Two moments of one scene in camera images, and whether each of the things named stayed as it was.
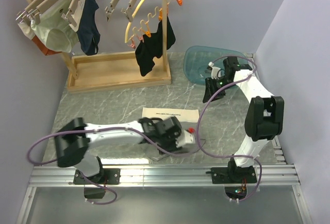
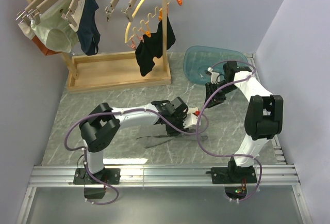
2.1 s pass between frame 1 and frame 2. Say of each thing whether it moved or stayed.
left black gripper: moved
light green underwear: stayed
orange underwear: stayed
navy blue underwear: stayed
